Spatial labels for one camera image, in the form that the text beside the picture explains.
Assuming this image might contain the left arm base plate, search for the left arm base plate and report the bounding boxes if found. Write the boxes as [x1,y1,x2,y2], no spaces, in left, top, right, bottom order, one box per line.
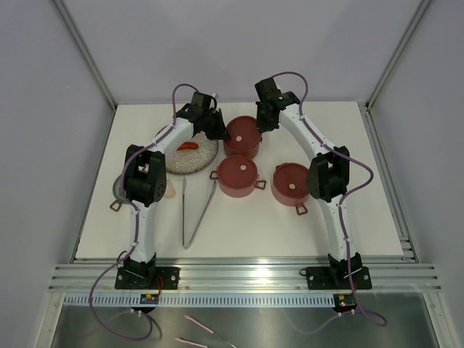
[115,267,181,290]

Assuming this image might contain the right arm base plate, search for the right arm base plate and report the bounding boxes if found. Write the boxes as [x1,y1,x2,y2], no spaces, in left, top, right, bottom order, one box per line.
[299,266,373,290]

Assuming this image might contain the grey glass pot lid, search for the grey glass pot lid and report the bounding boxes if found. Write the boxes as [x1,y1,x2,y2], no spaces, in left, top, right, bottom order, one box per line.
[109,175,126,212]

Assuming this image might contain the dark red lid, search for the dark red lid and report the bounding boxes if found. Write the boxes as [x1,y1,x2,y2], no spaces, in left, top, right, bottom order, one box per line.
[225,115,262,150]
[273,162,309,198]
[217,155,257,188]

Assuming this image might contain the speckled ceramic plate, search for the speckled ceramic plate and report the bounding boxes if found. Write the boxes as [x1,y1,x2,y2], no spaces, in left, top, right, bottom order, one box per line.
[152,121,218,175]

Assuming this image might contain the red sausage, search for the red sausage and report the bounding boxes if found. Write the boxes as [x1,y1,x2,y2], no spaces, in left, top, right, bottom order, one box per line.
[177,141,199,151]

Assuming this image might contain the aluminium post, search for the aluminium post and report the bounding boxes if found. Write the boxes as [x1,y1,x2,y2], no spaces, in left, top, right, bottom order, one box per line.
[365,0,434,112]
[51,0,117,112]

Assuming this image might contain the white slotted cable duct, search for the white slotted cable duct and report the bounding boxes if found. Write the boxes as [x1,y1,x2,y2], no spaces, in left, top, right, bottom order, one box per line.
[64,293,335,308]

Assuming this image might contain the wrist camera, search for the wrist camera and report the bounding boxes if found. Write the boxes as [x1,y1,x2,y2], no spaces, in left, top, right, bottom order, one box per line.
[190,91,218,112]
[254,77,282,103]

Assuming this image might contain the left aluminium post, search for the left aluminium post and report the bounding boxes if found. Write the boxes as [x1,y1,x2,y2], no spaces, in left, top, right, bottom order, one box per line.
[51,0,117,112]

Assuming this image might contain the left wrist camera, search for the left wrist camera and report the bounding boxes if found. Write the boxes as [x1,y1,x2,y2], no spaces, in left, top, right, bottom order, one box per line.
[190,91,218,112]

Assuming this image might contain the pink stick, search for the pink stick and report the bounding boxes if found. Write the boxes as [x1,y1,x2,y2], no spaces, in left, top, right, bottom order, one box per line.
[184,315,215,334]
[174,337,208,348]

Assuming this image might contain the aluminium front rail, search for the aluminium front rail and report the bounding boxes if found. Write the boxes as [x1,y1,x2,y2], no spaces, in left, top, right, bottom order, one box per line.
[48,257,442,293]

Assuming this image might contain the pink stick lower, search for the pink stick lower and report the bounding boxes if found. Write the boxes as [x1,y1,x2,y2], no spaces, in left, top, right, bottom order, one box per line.
[174,337,208,348]

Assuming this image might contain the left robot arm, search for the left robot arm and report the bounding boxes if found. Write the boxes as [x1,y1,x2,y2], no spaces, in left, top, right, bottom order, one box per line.
[120,98,229,289]

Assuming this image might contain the metal tongs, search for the metal tongs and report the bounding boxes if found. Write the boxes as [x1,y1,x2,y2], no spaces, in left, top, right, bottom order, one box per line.
[181,176,217,250]

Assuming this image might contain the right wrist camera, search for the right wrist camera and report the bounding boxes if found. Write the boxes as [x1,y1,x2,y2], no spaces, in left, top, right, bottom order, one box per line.
[254,77,282,103]

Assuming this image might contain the dark red lid front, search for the dark red lid front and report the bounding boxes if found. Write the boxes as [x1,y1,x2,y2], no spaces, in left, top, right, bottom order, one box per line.
[225,115,262,150]

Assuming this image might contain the right aluminium post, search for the right aluminium post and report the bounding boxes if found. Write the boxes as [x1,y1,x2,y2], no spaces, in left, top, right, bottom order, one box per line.
[365,0,434,112]

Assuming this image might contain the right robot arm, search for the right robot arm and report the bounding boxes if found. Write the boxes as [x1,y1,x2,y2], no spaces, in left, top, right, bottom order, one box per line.
[257,96,363,287]

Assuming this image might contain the dark red lunch container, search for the dark red lunch container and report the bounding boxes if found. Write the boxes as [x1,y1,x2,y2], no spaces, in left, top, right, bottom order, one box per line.
[223,115,262,159]

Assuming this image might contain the pink stick upper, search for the pink stick upper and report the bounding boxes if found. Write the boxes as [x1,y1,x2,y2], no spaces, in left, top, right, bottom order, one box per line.
[184,315,215,334]

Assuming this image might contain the dark red lid back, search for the dark red lid back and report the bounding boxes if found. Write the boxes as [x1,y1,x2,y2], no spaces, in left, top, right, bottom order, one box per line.
[217,155,257,188]

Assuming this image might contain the pink lunch container with handle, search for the pink lunch container with handle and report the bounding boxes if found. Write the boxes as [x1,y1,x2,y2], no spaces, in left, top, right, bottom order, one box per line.
[271,162,310,216]

